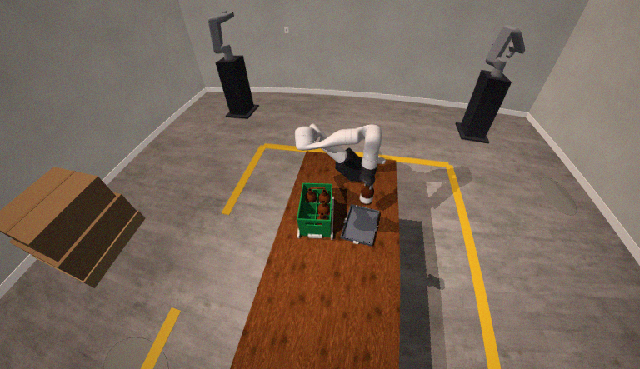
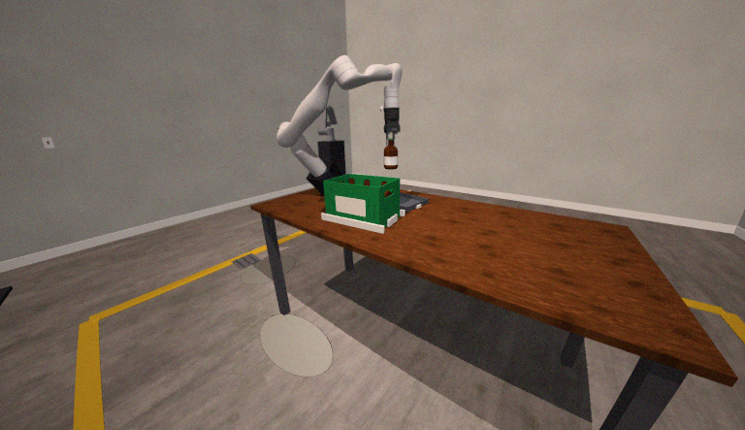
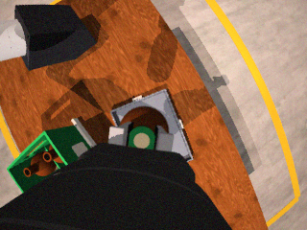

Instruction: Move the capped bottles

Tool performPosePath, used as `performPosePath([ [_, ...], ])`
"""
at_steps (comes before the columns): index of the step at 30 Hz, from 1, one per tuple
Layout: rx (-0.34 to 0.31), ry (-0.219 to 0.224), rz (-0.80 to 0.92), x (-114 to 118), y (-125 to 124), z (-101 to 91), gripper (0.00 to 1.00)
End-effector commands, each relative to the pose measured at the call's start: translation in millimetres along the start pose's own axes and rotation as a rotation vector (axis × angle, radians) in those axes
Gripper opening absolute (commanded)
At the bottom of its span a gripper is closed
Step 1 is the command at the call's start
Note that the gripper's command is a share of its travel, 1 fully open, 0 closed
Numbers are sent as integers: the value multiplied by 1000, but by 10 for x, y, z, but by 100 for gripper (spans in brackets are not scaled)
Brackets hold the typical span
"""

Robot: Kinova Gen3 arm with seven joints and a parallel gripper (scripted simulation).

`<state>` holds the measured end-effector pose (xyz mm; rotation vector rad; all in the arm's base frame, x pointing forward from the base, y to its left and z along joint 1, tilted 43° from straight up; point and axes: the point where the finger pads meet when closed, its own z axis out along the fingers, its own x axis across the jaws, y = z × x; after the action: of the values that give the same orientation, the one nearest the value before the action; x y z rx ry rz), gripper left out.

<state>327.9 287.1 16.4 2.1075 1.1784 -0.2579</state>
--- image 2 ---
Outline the green bottle crate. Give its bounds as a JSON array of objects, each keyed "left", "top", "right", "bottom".
[{"left": 325, "top": 174, "right": 400, "bottom": 228}]

